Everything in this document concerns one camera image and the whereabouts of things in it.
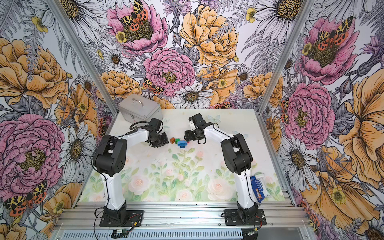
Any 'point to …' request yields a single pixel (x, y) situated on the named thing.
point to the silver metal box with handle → (137, 108)
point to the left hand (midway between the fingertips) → (166, 145)
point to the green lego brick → (177, 140)
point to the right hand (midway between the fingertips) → (189, 139)
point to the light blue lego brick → (182, 144)
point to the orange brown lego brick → (172, 140)
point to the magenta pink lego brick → (188, 142)
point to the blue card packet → (258, 188)
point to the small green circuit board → (121, 231)
